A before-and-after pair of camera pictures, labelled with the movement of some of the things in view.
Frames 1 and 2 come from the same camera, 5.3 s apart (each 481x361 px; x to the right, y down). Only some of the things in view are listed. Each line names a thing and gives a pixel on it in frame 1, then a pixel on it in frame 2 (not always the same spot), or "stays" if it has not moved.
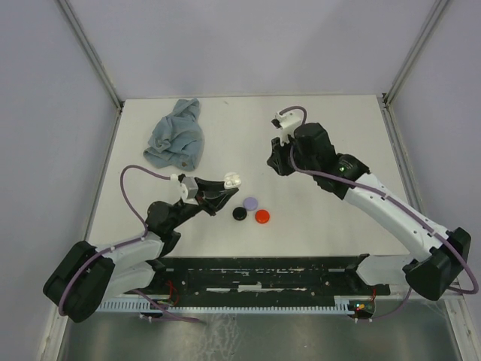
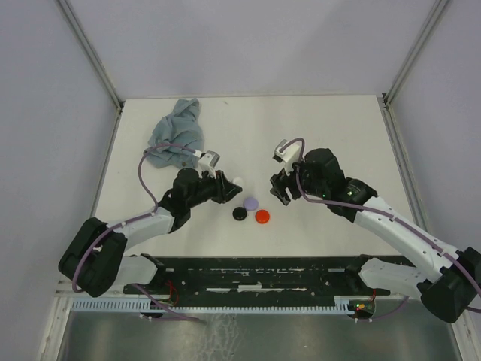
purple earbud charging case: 250,204 stays
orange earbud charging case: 262,216 stays
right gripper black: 276,159 to 280,181
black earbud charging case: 239,213 stays
